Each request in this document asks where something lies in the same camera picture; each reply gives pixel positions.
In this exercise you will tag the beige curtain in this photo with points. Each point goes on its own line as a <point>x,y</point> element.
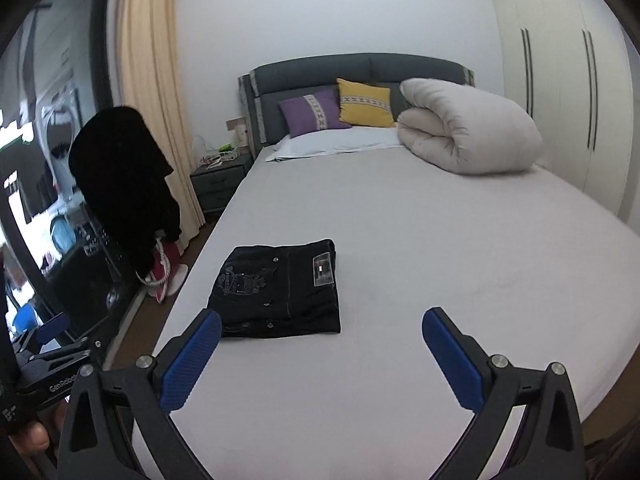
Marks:
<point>147,60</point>

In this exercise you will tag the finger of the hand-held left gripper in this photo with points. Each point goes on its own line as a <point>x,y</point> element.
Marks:
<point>52,326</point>
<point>65,352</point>

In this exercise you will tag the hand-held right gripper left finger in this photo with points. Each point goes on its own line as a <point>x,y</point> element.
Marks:
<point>192,360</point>

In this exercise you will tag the purple patterned pillow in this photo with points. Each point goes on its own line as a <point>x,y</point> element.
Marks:
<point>312,112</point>

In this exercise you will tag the grey upholstered headboard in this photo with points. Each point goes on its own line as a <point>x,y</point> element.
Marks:
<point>310,72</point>

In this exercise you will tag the white slipper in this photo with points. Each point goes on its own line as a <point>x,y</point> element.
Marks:
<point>176,280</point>

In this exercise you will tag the person's left hand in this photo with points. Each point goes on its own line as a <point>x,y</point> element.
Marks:
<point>32,435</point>

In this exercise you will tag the yellow patterned pillow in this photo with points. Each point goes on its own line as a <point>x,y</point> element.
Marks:
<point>365,105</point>

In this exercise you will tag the red and white bag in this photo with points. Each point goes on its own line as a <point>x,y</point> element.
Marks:
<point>162,262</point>

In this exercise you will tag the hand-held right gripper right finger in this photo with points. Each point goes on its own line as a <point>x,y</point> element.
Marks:
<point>452,360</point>

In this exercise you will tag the cream wardrobe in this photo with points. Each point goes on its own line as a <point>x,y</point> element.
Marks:
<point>555,85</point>

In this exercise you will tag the black hanging garment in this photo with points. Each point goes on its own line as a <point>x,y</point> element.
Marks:
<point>120,175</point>

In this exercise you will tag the rolled cream duvet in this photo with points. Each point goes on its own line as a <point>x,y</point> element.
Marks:
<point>465,130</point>

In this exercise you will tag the white pillow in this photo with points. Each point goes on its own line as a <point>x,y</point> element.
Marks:
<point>340,142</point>

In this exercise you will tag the dark denim pants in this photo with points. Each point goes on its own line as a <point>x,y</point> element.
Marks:
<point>285,300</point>

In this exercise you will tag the grey nightstand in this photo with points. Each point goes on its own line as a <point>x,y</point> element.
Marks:
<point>217,187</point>

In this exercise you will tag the glass balcony door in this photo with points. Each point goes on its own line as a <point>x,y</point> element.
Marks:
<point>45,110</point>

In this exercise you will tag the white sheeted bed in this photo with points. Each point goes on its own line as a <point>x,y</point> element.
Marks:
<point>400,240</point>

